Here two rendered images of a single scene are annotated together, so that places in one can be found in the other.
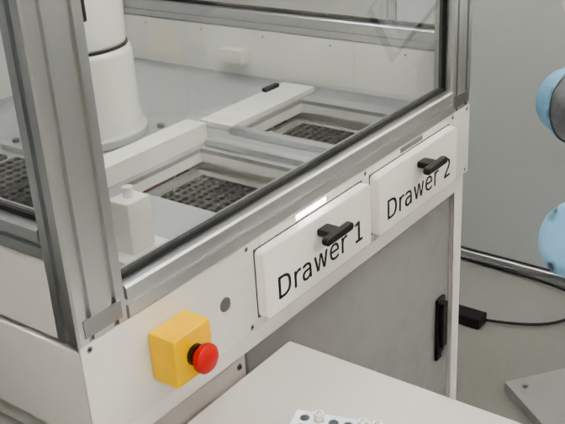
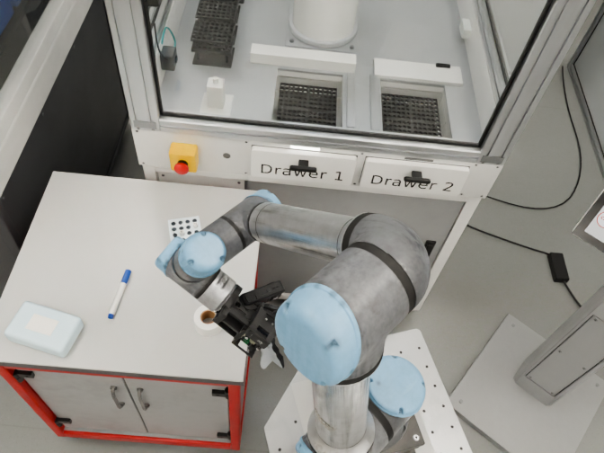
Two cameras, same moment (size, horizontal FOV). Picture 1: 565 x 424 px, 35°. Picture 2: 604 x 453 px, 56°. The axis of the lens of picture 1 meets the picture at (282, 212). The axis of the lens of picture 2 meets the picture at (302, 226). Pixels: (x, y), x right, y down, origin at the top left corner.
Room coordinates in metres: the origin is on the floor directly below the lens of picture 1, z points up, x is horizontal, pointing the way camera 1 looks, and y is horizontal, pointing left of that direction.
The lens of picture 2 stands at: (0.56, -0.86, 2.06)
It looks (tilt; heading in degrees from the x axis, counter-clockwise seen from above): 54 degrees down; 48
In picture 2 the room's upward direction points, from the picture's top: 9 degrees clockwise
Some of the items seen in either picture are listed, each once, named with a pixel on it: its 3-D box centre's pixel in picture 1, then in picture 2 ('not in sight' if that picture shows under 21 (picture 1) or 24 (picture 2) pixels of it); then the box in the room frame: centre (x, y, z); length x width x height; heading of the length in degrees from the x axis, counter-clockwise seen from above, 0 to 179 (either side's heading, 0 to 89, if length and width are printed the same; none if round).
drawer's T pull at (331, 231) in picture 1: (331, 231); (303, 165); (1.24, -0.07, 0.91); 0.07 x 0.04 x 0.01; 142
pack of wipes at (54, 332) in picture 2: not in sight; (44, 328); (0.48, -0.10, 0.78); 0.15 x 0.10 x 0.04; 129
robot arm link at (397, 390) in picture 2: not in sight; (387, 394); (0.98, -0.71, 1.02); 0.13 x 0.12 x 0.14; 10
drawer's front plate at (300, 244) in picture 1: (317, 246); (302, 165); (1.25, -0.05, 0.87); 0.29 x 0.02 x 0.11; 142
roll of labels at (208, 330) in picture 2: not in sight; (208, 320); (0.82, -0.29, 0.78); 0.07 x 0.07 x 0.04
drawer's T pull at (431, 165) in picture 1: (429, 164); (416, 176); (1.49, -0.27, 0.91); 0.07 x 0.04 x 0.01; 142
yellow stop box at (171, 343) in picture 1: (183, 349); (183, 158); (0.98, 0.14, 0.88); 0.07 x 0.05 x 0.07; 142
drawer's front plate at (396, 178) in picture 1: (415, 177); (413, 177); (1.50, -0.24, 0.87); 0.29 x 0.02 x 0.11; 142
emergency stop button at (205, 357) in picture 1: (203, 357); (182, 167); (0.96, 0.11, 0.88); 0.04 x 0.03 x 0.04; 142
